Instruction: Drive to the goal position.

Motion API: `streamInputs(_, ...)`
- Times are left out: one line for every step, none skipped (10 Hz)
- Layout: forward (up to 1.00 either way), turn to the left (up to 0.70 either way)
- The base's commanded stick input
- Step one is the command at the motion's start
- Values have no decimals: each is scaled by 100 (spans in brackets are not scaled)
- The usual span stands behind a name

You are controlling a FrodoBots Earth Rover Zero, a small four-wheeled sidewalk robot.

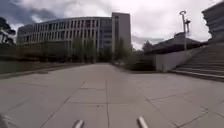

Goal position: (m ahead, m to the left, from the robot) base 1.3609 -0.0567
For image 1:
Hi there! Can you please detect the grey slab paved path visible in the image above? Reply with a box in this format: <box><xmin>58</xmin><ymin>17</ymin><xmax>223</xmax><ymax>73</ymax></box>
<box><xmin>0</xmin><ymin>63</ymin><xmax>224</xmax><ymax>128</ymax></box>

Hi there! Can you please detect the row of trees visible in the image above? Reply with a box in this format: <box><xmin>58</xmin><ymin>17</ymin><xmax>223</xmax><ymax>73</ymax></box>
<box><xmin>13</xmin><ymin>36</ymin><xmax>134</xmax><ymax>64</ymax></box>

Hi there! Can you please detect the large curved pale building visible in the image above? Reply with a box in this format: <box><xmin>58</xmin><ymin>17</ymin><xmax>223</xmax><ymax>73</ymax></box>
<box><xmin>15</xmin><ymin>12</ymin><xmax>133</xmax><ymax>61</ymax></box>

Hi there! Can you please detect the robot's own part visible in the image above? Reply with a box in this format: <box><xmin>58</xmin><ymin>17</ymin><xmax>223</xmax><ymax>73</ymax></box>
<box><xmin>136</xmin><ymin>115</ymin><xmax>150</xmax><ymax>128</ymax></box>
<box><xmin>72</xmin><ymin>119</ymin><xmax>85</xmax><ymax>128</ymax></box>

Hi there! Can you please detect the low dark building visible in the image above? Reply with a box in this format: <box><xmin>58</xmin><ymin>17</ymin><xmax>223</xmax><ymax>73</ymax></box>
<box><xmin>145</xmin><ymin>31</ymin><xmax>203</xmax><ymax>56</ymax></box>

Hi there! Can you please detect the lamp pole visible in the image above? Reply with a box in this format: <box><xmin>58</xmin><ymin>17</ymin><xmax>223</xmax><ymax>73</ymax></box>
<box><xmin>178</xmin><ymin>9</ymin><xmax>192</xmax><ymax>52</ymax></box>

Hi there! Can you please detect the grass strip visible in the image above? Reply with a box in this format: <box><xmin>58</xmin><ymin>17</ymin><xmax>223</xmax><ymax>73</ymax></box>
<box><xmin>0</xmin><ymin>59</ymin><xmax>81</xmax><ymax>75</ymax></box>

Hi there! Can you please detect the dark tree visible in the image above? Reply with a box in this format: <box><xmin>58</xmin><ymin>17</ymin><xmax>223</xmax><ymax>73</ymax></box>
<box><xmin>0</xmin><ymin>16</ymin><xmax>17</xmax><ymax>49</ymax></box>

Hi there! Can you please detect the dark stepped building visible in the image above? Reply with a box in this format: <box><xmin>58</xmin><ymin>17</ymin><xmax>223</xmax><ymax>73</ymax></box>
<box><xmin>201</xmin><ymin>0</ymin><xmax>224</xmax><ymax>43</ymax></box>

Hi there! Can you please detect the pale concrete wall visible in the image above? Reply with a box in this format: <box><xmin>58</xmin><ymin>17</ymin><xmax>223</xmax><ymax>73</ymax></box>
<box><xmin>153</xmin><ymin>46</ymin><xmax>206</xmax><ymax>73</ymax></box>

